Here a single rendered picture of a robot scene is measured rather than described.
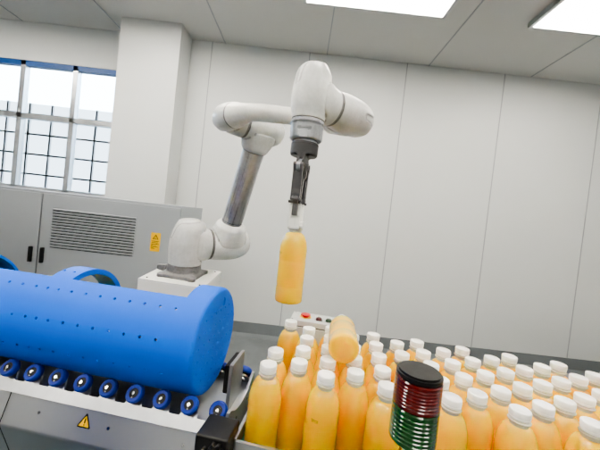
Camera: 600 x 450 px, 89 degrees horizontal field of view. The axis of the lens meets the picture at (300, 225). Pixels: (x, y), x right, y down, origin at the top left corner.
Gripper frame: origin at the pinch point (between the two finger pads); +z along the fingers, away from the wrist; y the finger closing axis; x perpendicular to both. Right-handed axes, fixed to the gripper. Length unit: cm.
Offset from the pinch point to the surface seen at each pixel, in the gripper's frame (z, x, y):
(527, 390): 33, 59, 4
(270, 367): 33.7, 1.4, 16.7
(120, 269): 56, -156, -129
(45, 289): 27, -63, 13
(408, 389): 21, 25, 39
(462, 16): -196, 89, -209
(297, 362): 33.6, 6.7, 11.8
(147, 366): 40, -29, 15
